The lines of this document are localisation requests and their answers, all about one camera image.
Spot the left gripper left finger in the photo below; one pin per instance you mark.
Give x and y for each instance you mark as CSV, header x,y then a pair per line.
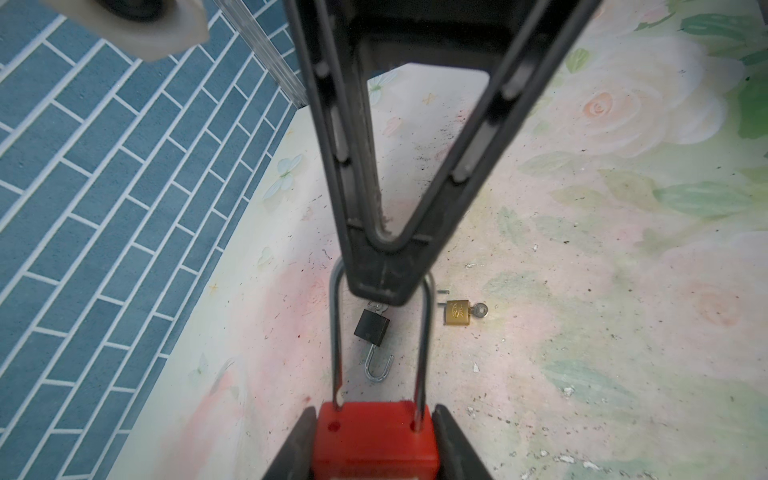
x,y
294,459

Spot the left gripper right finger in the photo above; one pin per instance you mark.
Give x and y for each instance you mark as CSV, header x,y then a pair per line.
x,y
458,459

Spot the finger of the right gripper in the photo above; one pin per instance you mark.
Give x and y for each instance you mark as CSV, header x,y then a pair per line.
x,y
340,44

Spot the red padlock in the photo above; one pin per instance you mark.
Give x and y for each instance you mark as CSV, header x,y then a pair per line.
x,y
376,440

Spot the small brass padlock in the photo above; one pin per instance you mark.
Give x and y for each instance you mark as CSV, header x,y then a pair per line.
x,y
460,312

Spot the black padlock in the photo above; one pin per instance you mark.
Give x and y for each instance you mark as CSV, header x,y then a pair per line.
x,y
372,327

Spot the right corner aluminium post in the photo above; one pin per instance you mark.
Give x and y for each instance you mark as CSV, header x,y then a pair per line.
x,y
243,22

